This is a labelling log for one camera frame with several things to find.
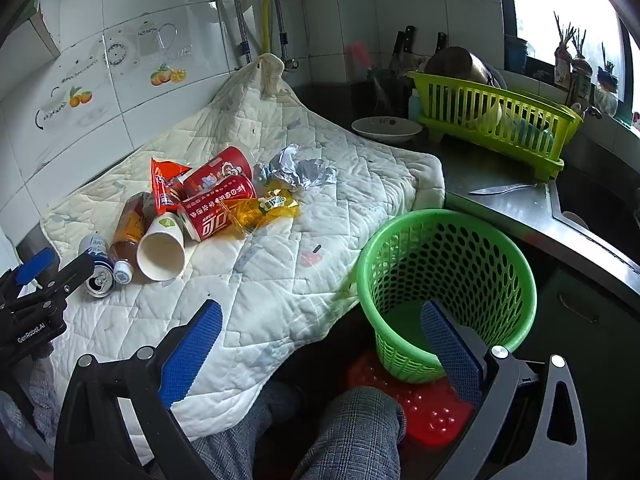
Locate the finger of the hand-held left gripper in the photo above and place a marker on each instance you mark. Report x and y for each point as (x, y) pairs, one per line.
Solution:
(72, 272)
(35, 266)

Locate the yellow gas pipe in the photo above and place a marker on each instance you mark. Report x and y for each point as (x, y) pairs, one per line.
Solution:
(267, 5)

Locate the white quilted blanket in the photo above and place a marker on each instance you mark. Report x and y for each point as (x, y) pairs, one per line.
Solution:
(280, 270)

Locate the white paper cup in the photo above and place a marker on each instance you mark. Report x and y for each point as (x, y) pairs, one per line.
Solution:
(160, 255)

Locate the red paper snack cup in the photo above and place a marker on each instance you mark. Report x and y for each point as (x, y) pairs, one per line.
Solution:
(220, 170)

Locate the metal pot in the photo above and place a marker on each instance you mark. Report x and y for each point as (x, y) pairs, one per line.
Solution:
(457, 62)

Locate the brown tea bottle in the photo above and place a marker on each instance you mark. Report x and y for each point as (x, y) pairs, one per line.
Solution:
(131, 225)

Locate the steel kitchen knife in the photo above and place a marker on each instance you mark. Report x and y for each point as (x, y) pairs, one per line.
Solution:
(495, 190)

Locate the red kitchen utensil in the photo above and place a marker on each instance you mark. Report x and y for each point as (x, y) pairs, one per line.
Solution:
(361, 60)

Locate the orange snack packet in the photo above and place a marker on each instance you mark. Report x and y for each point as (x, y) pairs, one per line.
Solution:
(162, 185)

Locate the green plastic dish rack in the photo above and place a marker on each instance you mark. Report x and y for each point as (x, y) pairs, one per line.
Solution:
(500, 110)

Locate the green cabinet door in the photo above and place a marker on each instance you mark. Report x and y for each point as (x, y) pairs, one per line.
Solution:
(600, 360)

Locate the person's plaid trouser leg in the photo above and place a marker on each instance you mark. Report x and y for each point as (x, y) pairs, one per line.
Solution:
(345, 435)

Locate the steel sink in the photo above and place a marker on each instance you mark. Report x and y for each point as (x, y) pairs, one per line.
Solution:
(600, 220)

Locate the jar with sprouting stems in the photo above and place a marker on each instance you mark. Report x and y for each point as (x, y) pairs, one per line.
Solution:
(581, 72)
(564, 65)

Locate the blue and white can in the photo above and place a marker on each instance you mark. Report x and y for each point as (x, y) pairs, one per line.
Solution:
(97, 255)

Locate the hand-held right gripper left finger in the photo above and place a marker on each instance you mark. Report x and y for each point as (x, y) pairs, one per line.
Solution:
(192, 355)

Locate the red soda can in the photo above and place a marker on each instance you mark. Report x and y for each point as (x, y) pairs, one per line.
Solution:
(215, 215)

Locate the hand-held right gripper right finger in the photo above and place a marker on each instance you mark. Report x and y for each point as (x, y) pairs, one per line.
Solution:
(450, 355)

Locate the light blue bottle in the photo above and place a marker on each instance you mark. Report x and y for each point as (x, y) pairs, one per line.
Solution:
(415, 105)

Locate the white ceramic bowl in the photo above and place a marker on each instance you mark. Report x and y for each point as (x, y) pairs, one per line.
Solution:
(385, 127)

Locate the dark knife holder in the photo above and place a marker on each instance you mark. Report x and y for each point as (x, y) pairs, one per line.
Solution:
(387, 92)

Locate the yellow transparent wrapper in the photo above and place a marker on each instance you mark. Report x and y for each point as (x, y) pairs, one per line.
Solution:
(270, 207)

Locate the blue plastic dish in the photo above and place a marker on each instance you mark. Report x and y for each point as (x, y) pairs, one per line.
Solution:
(530, 135)

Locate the red plastic stool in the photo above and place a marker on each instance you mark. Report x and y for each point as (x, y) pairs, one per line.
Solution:
(430, 410)

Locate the green plastic basket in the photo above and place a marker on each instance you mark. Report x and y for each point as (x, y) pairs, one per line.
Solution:
(380, 260)

